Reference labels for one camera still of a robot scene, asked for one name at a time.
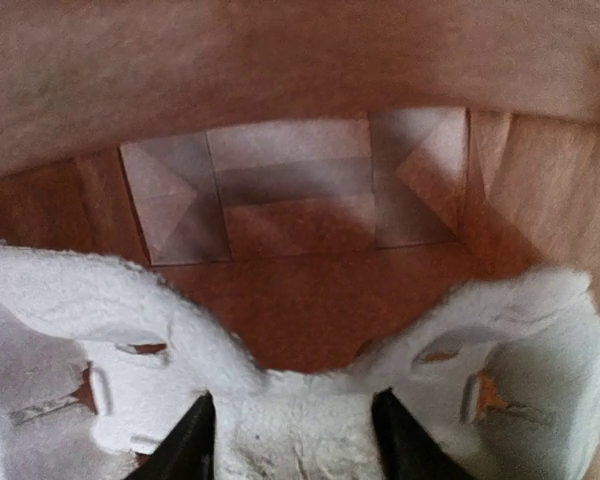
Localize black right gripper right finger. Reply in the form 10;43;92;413
372;389;473;480

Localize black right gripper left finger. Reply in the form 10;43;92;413
125;392;215;480

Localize brown cardboard cup carrier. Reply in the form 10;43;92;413
0;241;600;479

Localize brown paper bag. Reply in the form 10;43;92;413
0;0;600;480

